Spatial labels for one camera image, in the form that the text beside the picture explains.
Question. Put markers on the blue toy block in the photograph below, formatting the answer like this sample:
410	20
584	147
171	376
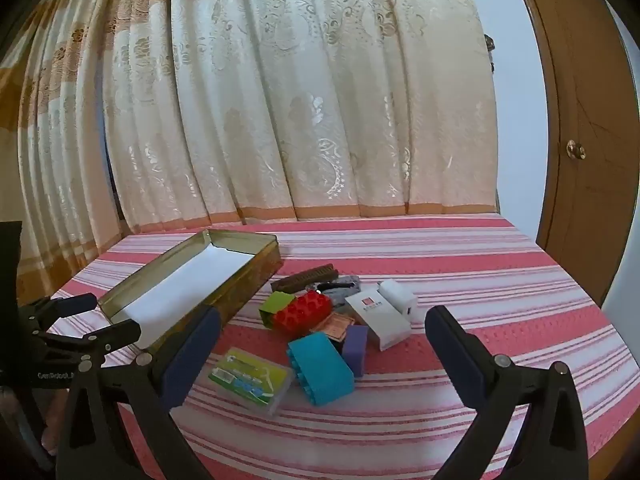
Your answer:
320	365

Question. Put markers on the purple toy block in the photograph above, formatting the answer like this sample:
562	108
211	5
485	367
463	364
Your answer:
356	352

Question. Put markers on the brown comb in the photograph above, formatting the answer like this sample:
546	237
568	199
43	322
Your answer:
305	280

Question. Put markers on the red toy block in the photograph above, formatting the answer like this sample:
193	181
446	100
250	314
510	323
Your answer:
305	310

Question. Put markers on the white box with red label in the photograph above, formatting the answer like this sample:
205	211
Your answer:
385	325

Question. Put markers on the brown wooden door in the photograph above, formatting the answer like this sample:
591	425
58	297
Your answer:
575	85

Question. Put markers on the grey cloth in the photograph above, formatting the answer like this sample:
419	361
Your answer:
350	285

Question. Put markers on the copper coloured box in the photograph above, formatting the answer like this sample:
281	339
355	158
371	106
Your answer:
335	327

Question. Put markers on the dark wall hook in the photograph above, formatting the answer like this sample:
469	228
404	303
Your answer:
489	45

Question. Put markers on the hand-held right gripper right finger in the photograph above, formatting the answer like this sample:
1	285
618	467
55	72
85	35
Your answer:
455	355

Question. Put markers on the pink striped bed sheet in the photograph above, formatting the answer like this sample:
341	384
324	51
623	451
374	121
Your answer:
450	270

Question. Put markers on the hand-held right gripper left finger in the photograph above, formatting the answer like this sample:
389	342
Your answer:
195	355

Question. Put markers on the white charger plug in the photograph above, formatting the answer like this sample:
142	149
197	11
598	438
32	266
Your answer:
397	292

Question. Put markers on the brass door knob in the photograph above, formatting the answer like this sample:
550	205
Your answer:
575	149

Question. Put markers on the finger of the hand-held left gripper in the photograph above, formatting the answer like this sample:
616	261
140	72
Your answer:
75	304
120	332

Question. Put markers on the cream floral curtain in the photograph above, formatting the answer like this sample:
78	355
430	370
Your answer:
300	110
50	135

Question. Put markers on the gold metal tin box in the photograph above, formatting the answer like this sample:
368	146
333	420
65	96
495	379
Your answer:
260	265

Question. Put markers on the clear floss pick box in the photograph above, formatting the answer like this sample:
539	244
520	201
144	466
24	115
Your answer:
250	377

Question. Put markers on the green toy block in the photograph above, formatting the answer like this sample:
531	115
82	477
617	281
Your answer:
272	307

